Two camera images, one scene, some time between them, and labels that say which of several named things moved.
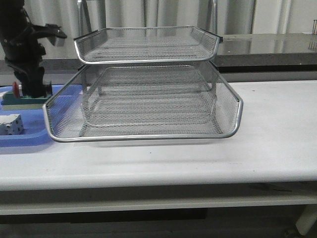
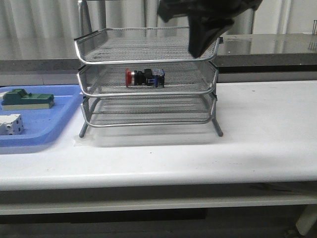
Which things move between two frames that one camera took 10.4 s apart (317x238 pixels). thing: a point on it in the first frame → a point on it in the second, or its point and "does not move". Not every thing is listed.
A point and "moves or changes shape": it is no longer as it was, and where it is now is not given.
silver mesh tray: x=147 y=45 does not move
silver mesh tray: x=145 y=100 moves or changes shape
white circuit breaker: x=11 y=124 does not move
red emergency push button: x=31 y=89 → x=154 y=78
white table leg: x=307 y=218 does not move
